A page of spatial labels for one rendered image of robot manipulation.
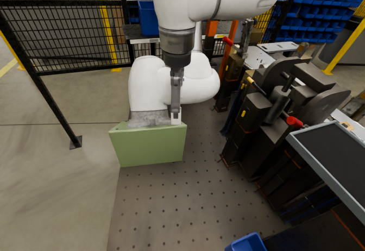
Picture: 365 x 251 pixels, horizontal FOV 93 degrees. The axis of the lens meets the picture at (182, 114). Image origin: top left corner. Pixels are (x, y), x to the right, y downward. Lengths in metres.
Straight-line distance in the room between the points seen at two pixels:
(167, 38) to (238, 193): 0.66
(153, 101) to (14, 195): 1.45
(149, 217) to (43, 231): 1.03
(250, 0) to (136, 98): 0.47
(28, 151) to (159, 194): 1.52
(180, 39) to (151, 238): 0.64
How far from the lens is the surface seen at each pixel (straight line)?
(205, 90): 0.74
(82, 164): 1.77
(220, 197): 0.80
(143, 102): 0.67
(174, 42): 0.43
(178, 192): 0.77
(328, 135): 0.48
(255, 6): 0.48
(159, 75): 0.68
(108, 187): 1.60
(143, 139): 0.67
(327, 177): 0.40
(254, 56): 1.08
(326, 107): 0.61
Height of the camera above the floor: 1.43
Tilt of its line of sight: 45 degrees down
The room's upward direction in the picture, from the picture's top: 6 degrees clockwise
